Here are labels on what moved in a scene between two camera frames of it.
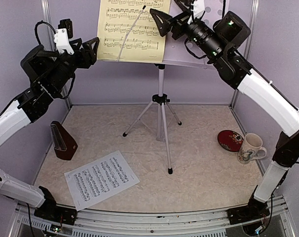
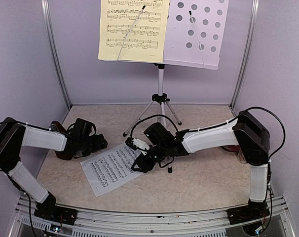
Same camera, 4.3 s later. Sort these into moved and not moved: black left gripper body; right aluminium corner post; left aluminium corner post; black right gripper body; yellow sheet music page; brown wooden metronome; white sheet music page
Moved: white sheet music page; black left gripper body; black right gripper body
Not moved: left aluminium corner post; yellow sheet music page; brown wooden metronome; right aluminium corner post
